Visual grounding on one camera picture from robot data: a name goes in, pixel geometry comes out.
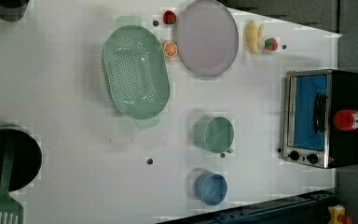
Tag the blue cup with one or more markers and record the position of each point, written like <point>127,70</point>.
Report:
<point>211,188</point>

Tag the silver toaster oven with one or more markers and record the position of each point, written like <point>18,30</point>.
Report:
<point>311,100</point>

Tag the round lilac plate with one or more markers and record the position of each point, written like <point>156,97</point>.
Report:
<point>207,37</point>

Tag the plush strawberry near banana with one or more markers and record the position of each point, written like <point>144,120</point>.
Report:
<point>271,44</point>

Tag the green mug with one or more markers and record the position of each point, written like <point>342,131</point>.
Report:
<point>214,134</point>

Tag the plush yellow banana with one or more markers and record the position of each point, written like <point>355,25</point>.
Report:
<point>253,33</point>

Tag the yellow orange toy object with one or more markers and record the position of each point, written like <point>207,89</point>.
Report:
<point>338,215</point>

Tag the plush red ketchup bottle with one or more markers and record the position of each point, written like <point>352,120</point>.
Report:
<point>346,120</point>

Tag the plush orange slice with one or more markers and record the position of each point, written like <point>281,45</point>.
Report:
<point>170,48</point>

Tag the plush strawberry near plate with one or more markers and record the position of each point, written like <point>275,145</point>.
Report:
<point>169,17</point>

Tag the green slotted spatula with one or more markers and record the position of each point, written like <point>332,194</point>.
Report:
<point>11,211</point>

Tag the green perforated colander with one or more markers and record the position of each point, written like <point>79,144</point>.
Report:
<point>136,74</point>

